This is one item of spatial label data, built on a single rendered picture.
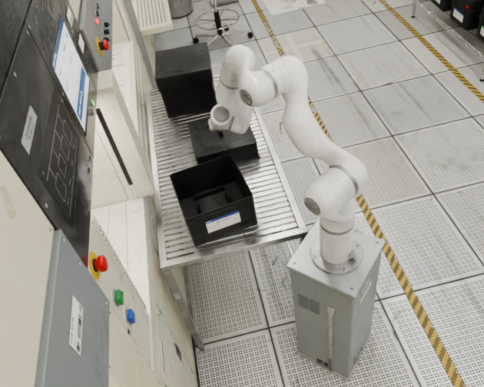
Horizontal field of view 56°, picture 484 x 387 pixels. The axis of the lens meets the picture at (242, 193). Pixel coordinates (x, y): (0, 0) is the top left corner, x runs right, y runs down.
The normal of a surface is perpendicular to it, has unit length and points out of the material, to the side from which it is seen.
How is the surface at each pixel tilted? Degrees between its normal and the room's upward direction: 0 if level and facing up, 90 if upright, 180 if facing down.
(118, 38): 90
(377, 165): 0
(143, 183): 90
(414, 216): 0
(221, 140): 0
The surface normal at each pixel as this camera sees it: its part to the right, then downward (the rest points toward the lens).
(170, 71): -0.14, -0.68
